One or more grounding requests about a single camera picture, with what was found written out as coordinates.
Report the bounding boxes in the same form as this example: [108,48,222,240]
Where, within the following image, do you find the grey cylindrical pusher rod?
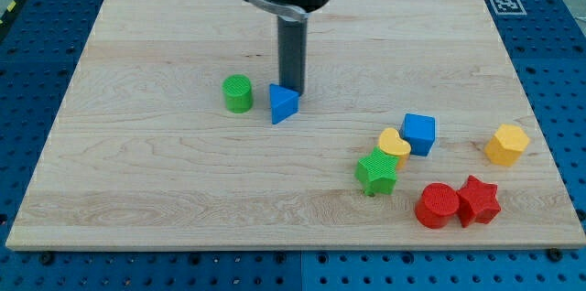
[277,16,307,95]

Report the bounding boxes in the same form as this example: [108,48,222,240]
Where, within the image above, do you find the blue triangle block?
[269,84,299,124]

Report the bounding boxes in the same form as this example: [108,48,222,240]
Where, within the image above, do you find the green cylinder block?
[222,74,254,113]

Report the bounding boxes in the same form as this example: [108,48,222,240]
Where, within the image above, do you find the yellow heart block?
[377,127,411,169]

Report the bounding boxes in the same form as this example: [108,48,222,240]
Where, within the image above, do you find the wooden board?
[6,0,585,252]

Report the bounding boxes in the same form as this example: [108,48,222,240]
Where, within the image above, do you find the blue cube block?
[399,113,436,156]

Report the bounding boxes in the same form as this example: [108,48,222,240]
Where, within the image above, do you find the green star block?
[354,146,399,197]

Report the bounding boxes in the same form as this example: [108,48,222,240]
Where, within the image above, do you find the white fiducial marker tag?
[489,0,526,16]

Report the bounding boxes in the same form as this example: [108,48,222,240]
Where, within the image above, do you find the red cylinder block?
[415,182,460,229]

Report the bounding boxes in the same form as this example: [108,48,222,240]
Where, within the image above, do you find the yellow hexagon block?
[483,124,530,167]

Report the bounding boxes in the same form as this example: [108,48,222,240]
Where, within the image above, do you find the red star block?
[457,175,501,228]

